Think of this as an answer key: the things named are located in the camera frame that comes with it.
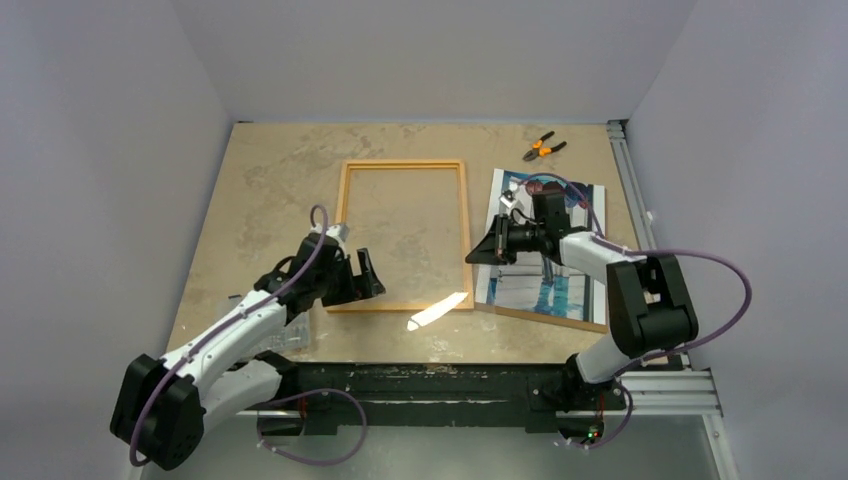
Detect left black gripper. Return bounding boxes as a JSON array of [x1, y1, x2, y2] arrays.
[[313, 248, 383, 306]]

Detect photo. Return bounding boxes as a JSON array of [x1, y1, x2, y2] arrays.
[[474, 168, 611, 335]]

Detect orange wooden picture frame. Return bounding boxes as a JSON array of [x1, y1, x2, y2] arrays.
[[334, 159, 474, 313]]

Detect clear acrylic glass sheet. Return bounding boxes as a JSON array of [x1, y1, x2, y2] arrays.
[[404, 168, 607, 333]]

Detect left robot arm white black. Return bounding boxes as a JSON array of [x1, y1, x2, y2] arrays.
[[109, 224, 386, 470]]

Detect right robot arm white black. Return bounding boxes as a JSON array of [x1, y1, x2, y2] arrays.
[[465, 191, 699, 409]]

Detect clear plastic screw box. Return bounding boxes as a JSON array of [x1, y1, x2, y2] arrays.
[[218, 295, 311, 362]]

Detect orange black pliers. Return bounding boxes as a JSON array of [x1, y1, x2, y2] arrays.
[[522, 131, 568, 162]]

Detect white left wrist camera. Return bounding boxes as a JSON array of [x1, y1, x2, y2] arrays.
[[326, 223, 350, 243]]

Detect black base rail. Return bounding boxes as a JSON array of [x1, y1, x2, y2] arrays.
[[247, 362, 627, 438]]

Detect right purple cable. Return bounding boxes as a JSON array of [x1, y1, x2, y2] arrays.
[[516, 172, 755, 452]]

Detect purple cable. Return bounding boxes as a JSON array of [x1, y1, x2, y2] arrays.
[[516, 172, 755, 452], [127, 203, 369, 468]]

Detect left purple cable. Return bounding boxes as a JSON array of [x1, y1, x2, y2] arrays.
[[127, 203, 369, 468]]

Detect aluminium extrusion rail front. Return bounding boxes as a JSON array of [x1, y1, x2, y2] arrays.
[[135, 368, 723, 419]]

